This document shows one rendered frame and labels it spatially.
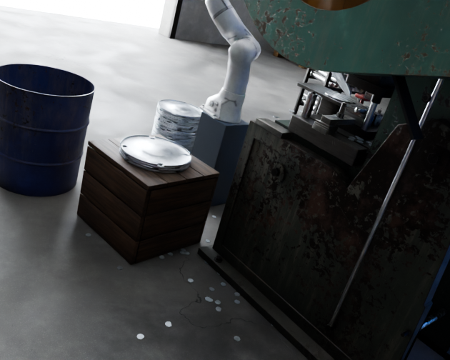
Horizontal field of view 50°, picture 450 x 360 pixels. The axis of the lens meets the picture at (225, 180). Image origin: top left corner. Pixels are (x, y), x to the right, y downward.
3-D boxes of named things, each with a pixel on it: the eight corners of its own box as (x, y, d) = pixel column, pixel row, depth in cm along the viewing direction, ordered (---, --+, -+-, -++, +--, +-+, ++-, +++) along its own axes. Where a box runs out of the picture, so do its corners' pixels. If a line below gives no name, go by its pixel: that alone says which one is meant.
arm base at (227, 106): (193, 106, 240) (199, 79, 235) (219, 106, 254) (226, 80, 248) (222, 123, 227) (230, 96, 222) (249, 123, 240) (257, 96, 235)
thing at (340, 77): (318, 51, 207) (319, 49, 207) (351, 106, 200) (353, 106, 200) (310, 20, 180) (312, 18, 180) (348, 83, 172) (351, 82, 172)
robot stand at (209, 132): (181, 191, 255) (201, 111, 237) (206, 186, 268) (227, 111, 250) (203, 208, 244) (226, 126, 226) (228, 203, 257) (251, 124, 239)
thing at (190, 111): (151, 106, 290) (151, 105, 290) (166, 97, 316) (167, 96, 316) (196, 121, 287) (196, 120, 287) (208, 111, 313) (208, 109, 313)
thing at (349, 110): (340, 116, 177) (345, 105, 175) (363, 116, 187) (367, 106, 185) (360, 126, 171) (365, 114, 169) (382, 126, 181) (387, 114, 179)
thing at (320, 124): (311, 127, 165) (321, 98, 161) (340, 126, 176) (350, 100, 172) (324, 134, 161) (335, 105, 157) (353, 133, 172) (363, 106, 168)
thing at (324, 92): (286, 112, 196) (296, 80, 191) (307, 113, 206) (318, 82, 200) (333, 138, 180) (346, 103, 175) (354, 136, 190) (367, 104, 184)
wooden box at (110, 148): (76, 213, 209) (87, 140, 195) (146, 199, 237) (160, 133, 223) (131, 265, 187) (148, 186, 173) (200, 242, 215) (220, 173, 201)
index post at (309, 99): (299, 115, 176) (308, 89, 172) (304, 115, 178) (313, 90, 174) (305, 118, 174) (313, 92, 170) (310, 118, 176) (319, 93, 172)
